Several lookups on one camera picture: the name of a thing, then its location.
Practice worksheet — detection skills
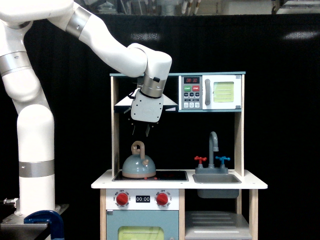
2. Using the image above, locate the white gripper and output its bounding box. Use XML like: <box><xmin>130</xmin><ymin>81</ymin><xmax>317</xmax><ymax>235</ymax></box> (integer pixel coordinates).
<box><xmin>130</xmin><ymin>89</ymin><xmax>164</xmax><ymax>137</ymax></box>

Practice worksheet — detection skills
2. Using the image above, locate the blue-grey toy teapot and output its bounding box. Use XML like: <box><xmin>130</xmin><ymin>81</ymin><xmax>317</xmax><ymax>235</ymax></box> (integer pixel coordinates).
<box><xmin>122</xmin><ymin>141</ymin><xmax>156</xmax><ymax>179</ymax></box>

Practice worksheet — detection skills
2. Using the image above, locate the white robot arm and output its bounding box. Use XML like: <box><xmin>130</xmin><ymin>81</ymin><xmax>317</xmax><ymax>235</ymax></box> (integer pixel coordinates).
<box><xmin>0</xmin><ymin>0</ymin><xmax>172</xmax><ymax>217</ymax></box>

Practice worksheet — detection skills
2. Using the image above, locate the black toy stove top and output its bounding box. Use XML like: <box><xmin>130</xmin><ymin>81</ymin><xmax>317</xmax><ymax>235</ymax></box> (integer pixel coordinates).
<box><xmin>112</xmin><ymin>170</ymin><xmax>189</xmax><ymax>182</ymax></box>

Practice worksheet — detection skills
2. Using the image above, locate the grey range hood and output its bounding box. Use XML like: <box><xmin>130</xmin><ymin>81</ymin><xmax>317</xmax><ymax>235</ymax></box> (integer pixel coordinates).
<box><xmin>114</xmin><ymin>77</ymin><xmax>179</xmax><ymax>114</ymax></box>

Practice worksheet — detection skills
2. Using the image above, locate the toy microwave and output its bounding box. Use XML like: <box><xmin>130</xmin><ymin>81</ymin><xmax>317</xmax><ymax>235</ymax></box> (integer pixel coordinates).
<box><xmin>178</xmin><ymin>73</ymin><xmax>245</xmax><ymax>112</ymax></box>

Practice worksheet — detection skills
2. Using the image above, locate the right red oven knob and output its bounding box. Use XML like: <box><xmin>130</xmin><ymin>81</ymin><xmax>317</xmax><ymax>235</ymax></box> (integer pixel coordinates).
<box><xmin>155</xmin><ymin>193</ymin><xmax>169</xmax><ymax>206</ymax></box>

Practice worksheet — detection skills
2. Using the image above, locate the red oven knob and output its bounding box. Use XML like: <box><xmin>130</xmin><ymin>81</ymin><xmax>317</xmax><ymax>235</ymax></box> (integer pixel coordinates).
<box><xmin>155</xmin><ymin>193</ymin><xmax>169</xmax><ymax>206</ymax></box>
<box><xmin>115</xmin><ymin>192</ymin><xmax>129</xmax><ymax>206</ymax></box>

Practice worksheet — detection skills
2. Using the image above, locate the left red oven knob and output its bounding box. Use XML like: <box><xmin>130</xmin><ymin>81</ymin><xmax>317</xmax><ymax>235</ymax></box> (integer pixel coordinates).
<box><xmin>115</xmin><ymin>192</ymin><xmax>129</xmax><ymax>206</ymax></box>

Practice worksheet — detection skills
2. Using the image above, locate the grey toy faucet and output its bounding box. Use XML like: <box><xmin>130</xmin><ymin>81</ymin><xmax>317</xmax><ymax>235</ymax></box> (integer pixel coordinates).
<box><xmin>208</xmin><ymin>131</ymin><xmax>219</xmax><ymax>169</ymax></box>

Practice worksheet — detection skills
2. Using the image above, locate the grey toy sink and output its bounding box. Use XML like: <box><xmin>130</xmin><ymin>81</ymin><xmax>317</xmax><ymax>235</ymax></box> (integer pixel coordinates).
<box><xmin>192</xmin><ymin>173</ymin><xmax>241</xmax><ymax>199</ymax></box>

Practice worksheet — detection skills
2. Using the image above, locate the blue toy oven door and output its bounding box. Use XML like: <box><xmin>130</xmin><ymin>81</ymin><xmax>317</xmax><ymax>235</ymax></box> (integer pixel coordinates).
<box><xmin>106</xmin><ymin>209</ymin><xmax>179</xmax><ymax>240</ymax></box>

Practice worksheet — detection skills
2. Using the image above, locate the grey lower shelf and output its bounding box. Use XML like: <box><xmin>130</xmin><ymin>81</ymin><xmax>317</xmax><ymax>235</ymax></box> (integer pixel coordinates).
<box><xmin>185</xmin><ymin>211</ymin><xmax>252</xmax><ymax>240</ymax></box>

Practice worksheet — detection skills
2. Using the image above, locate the blue clamp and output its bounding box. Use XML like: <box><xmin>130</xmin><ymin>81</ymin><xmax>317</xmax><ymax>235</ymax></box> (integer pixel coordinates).
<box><xmin>23</xmin><ymin>210</ymin><xmax>65</xmax><ymax>240</ymax></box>

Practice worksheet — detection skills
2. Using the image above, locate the wooden toy kitchen frame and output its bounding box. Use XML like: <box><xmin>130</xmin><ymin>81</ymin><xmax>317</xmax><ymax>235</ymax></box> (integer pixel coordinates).
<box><xmin>91</xmin><ymin>71</ymin><xmax>268</xmax><ymax>240</ymax></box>

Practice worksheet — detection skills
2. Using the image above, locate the red tap handle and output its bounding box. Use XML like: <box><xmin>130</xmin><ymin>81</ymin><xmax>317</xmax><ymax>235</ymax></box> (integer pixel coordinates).
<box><xmin>194</xmin><ymin>156</ymin><xmax>207</xmax><ymax>169</ymax></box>

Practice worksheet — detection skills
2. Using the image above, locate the blue tap handle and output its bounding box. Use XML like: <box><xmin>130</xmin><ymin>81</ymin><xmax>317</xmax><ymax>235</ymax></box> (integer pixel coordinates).
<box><xmin>215</xmin><ymin>156</ymin><xmax>231</xmax><ymax>169</ymax></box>

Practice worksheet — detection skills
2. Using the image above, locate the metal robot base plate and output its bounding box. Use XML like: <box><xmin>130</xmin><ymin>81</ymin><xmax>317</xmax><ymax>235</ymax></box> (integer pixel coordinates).
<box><xmin>0</xmin><ymin>203</ymin><xmax>70</xmax><ymax>229</ymax></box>

